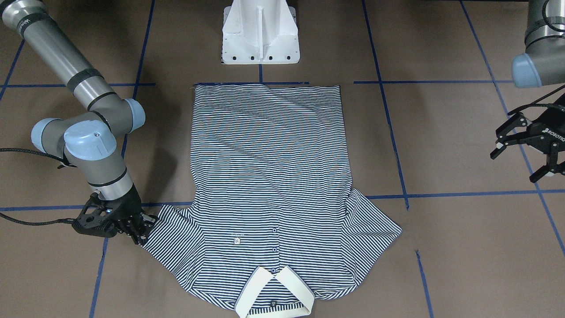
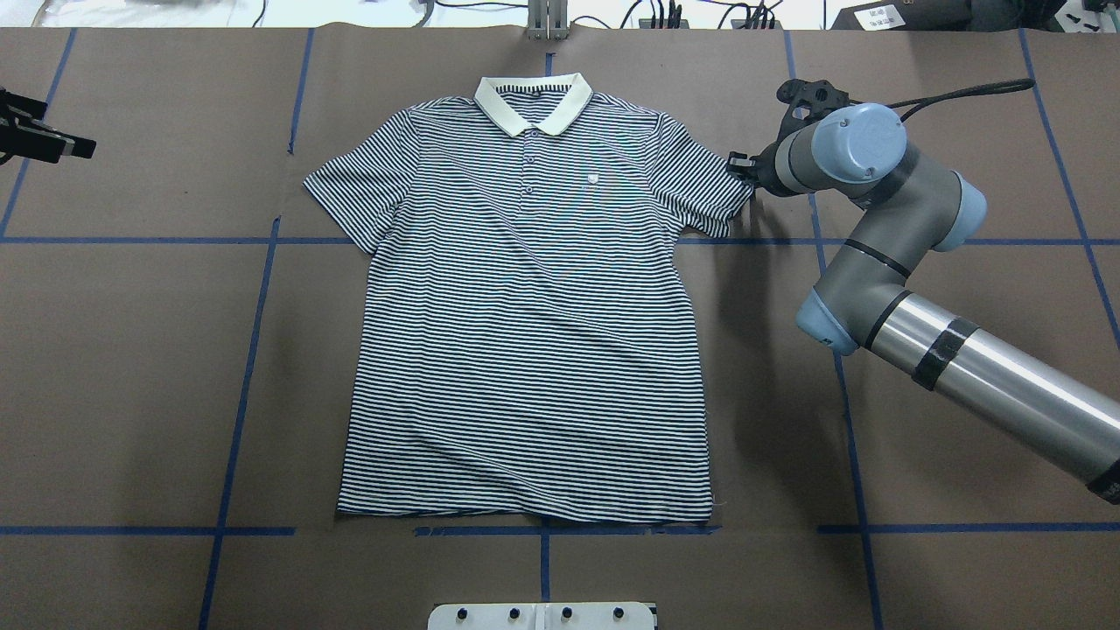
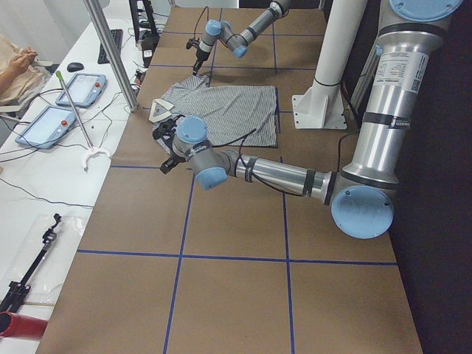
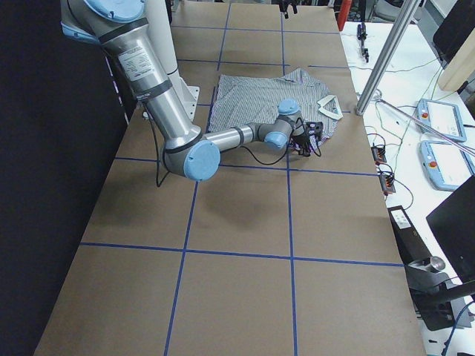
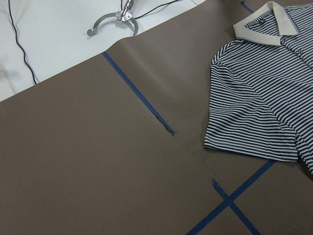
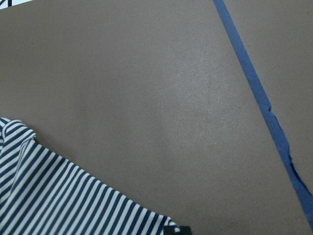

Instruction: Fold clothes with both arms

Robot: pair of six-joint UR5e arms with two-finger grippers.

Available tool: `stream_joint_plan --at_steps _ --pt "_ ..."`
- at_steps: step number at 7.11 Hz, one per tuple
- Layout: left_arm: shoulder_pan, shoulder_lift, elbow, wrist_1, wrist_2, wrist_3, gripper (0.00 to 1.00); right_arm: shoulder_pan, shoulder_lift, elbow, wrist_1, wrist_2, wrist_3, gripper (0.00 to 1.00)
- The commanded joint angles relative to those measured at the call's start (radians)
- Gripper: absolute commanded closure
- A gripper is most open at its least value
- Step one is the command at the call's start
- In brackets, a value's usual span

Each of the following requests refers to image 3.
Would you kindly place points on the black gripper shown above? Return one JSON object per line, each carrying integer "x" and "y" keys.
{"x": 172, "y": 159}
{"x": 200, "y": 57}

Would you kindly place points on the navy white striped polo shirt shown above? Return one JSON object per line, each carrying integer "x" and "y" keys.
{"x": 228, "y": 111}

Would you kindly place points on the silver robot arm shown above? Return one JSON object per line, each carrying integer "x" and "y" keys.
{"x": 237, "y": 43}
{"x": 358, "y": 195}

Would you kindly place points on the person hand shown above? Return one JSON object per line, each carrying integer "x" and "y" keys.
{"x": 21, "y": 62}

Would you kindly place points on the black stand near table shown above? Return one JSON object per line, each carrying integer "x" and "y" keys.
{"x": 146, "y": 37}

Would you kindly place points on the far blue teach pendant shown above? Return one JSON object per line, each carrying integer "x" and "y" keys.
{"x": 86, "y": 88}

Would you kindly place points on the blue teach pendant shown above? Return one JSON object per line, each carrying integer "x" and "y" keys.
{"x": 86, "y": 88}
{"x": 47, "y": 128}

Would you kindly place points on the black computer mouse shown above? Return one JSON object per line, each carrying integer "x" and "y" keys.
{"x": 75, "y": 67}

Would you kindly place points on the near blue teach pendant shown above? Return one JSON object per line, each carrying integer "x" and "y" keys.
{"x": 47, "y": 128}

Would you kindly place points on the clear plastic sheet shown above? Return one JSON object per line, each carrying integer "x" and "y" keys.
{"x": 48, "y": 278}

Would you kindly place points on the red cylinder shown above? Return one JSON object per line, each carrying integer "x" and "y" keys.
{"x": 15, "y": 325}

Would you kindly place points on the aluminium frame profile post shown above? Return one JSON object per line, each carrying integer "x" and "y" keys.
{"x": 104, "y": 34}

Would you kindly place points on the white camera mast post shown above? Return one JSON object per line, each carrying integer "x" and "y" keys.
{"x": 322, "y": 105}

